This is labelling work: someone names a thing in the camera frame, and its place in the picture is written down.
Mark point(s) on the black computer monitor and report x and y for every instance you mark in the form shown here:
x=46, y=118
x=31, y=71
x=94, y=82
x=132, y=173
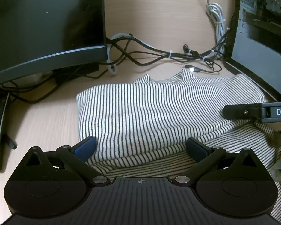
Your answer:
x=37, y=23

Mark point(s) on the grey striped shirt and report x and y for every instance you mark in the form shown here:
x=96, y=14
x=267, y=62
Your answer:
x=154, y=112

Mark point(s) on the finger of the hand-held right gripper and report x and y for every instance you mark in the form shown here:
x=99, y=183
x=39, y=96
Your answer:
x=238, y=111

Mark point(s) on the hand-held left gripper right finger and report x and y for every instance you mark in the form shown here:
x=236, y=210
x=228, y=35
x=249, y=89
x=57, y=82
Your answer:
x=196, y=150

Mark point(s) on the white glass-sided computer case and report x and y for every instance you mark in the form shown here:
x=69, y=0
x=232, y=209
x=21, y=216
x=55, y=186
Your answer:
x=260, y=46

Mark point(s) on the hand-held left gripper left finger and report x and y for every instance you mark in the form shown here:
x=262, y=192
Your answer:
x=86, y=146

